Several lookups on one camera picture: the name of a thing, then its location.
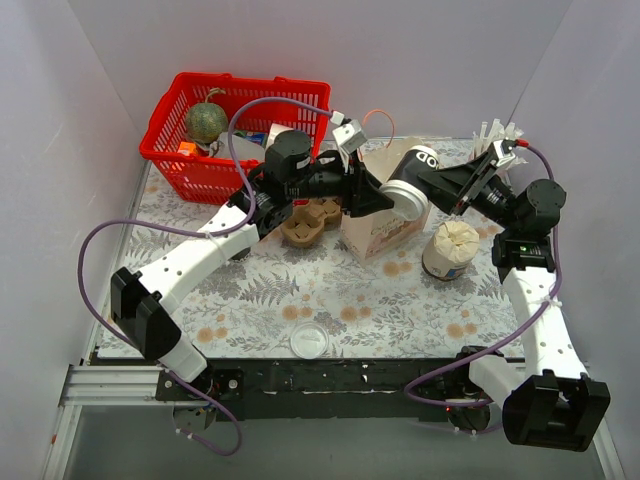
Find white wrapped straws bundle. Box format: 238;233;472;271
469;118;523;160

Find green round melon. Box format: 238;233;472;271
185;87;229;144

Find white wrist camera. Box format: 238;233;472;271
330;110;367;156
491;138;527;173

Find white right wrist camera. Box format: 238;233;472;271
491;138;527;173

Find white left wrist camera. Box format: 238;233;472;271
330;110;367;156

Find dark paper coffee cup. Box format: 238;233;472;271
388;145;440;190

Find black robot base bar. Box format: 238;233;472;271
155;358;499;432

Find white plastic coffee lid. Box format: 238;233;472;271
290;323;329;360

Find kraft paper bag orange handles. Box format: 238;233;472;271
340;109;438;264

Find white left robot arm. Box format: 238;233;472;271
111;126;393;400

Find red plastic shopping basket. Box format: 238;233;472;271
139;72;331;205

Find blue white can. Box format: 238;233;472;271
245;123;282;149

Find brown pulp cup carrier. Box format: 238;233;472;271
280;198;342;248

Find grey pouch package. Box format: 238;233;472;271
205;132;265;162

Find orange small carton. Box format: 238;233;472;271
177;141;198;156

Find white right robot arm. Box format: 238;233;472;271
405;140;610;452

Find floral patterned table mat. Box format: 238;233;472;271
97;138;534;360

